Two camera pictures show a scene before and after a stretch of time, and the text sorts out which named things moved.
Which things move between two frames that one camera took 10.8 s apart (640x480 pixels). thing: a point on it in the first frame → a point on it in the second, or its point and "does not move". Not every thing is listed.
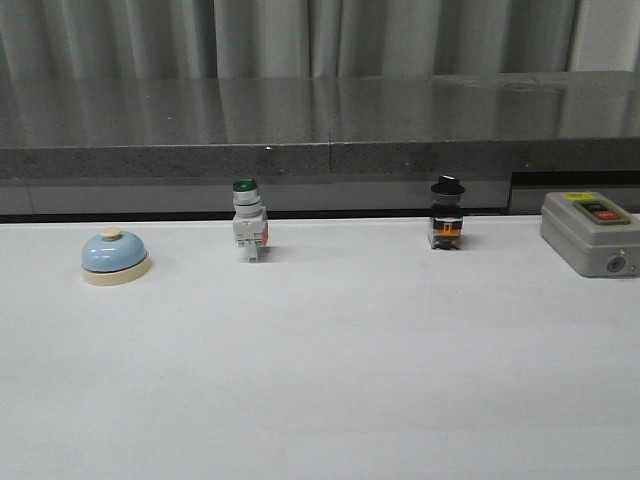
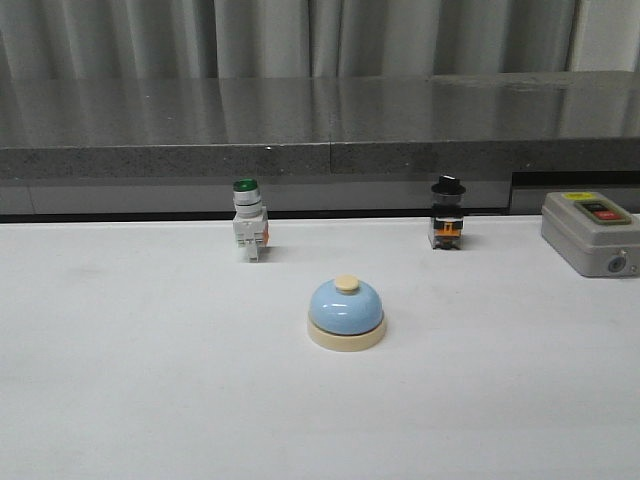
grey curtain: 103,39 does not move
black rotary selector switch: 446,219 does not move
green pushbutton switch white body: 250,221 does not move
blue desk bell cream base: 114,258 → 345,315
